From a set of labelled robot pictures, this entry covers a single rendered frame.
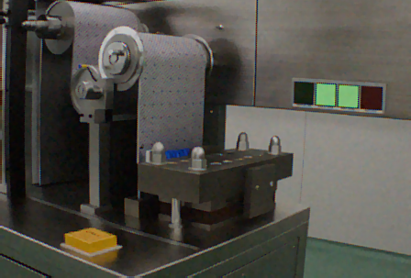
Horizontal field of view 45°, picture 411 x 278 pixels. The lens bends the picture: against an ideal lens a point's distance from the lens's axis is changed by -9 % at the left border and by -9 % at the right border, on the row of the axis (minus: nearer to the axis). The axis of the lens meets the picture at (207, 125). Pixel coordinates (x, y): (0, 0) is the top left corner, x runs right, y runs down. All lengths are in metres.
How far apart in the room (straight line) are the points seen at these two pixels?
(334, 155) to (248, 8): 2.52
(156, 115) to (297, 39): 0.39
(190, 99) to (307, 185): 2.69
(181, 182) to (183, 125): 0.26
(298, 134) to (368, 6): 2.73
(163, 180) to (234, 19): 0.52
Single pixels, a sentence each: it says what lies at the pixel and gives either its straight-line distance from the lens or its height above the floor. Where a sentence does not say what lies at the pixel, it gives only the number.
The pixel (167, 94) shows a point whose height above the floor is 1.17.
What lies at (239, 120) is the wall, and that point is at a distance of 4.15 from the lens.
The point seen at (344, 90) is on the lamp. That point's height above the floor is 1.20.
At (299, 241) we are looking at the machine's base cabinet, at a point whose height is 0.81.
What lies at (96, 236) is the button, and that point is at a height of 0.92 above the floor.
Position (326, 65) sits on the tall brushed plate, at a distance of 1.27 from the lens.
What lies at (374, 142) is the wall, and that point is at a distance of 3.68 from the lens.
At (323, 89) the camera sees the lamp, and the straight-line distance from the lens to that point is 1.27.
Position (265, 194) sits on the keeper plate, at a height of 0.96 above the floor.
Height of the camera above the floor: 1.21
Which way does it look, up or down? 5 degrees down
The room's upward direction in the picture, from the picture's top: 2 degrees clockwise
